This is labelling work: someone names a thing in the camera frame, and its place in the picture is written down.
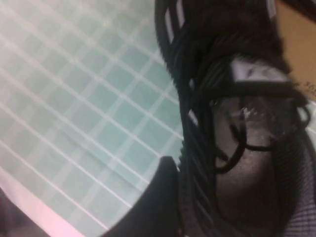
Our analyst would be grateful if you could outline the green white checked tablecloth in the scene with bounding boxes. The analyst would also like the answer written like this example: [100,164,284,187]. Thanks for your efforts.
[0,0,316,235]

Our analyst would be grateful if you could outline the black knit sneaker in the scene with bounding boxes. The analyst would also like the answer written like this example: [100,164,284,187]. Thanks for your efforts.
[154,0,316,237]

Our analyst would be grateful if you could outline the brown cardboard shoe box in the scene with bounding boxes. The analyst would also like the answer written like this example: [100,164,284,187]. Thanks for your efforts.
[274,0,316,103]

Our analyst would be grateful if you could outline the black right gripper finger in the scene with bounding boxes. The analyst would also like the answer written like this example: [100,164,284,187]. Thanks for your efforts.
[108,155,181,237]

